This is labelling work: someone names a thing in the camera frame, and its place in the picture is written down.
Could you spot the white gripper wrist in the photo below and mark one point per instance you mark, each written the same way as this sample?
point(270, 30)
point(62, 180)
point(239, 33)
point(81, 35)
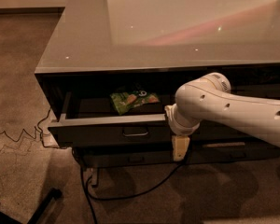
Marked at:
point(181, 127)

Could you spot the grey drawer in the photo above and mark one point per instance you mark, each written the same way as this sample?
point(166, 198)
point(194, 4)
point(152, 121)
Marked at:
point(267, 91)
point(247, 150)
point(94, 122)
point(102, 157)

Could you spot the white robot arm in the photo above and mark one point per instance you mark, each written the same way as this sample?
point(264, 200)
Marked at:
point(209, 98)

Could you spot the grey drawer cabinet counter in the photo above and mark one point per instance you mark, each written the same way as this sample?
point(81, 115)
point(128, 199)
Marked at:
point(103, 46)

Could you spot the green snack bag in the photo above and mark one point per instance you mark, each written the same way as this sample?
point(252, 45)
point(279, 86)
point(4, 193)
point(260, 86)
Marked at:
point(124, 101)

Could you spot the black metal stand leg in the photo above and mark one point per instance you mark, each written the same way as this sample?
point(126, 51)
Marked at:
point(54, 194)

